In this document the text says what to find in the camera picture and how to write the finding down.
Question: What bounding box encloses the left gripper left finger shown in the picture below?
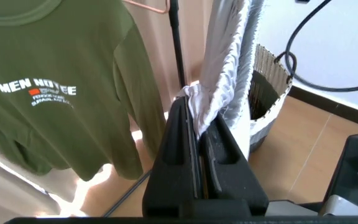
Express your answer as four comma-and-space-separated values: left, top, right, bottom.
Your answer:
142, 96, 203, 218

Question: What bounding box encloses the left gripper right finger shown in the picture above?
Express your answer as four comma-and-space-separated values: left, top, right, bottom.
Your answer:
199, 113, 270, 217

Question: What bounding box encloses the green long-sleeved shirt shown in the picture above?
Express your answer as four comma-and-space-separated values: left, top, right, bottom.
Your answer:
0, 0, 167, 182

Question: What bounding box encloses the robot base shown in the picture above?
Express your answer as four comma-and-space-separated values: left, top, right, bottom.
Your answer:
265, 133, 358, 217

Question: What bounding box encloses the white laundry basket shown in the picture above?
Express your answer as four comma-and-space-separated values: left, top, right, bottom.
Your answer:
247, 43, 298, 153

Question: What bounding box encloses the black clothes rack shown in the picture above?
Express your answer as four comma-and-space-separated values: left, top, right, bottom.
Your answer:
103, 0, 188, 218

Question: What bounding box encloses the pink clothes hanger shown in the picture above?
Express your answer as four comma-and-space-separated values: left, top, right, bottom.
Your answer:
122, 0, 171, 15

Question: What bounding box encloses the black cable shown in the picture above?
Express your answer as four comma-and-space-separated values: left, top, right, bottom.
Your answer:
283, 0, 358, 93

